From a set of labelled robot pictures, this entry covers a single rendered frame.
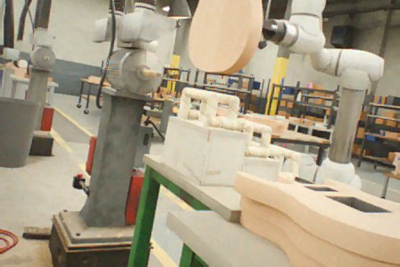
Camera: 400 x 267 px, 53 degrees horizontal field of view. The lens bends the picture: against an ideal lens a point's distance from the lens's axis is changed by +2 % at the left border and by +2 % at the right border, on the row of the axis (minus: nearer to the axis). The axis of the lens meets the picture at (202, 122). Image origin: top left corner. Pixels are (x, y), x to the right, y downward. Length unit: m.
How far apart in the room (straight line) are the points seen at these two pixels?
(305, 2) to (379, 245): 0.98
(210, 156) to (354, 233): 0.57
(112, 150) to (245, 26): 1.45
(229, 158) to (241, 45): 0.34
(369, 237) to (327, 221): 0.07
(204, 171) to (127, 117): 1.29
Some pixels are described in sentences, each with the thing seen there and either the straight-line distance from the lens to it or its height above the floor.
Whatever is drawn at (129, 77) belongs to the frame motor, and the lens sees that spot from 2.23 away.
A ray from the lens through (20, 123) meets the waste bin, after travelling 4.78.
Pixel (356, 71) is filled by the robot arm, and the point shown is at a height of 1.42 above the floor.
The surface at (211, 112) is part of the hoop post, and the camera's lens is 1.21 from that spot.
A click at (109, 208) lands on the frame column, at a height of 0.41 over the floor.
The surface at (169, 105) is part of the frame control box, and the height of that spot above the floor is 1.09.
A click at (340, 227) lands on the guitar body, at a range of 0.75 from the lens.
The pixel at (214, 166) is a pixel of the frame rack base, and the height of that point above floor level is 0.99.
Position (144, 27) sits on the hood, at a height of 1.45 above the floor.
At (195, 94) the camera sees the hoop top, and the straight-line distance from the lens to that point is 1.28.
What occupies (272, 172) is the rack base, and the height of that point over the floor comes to 0.98.
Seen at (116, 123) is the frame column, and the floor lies 0.93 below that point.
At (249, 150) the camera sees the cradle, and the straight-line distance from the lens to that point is 1.31.
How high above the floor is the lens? 1.21
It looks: 4 degrees down
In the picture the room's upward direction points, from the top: 10 degrees clockwise
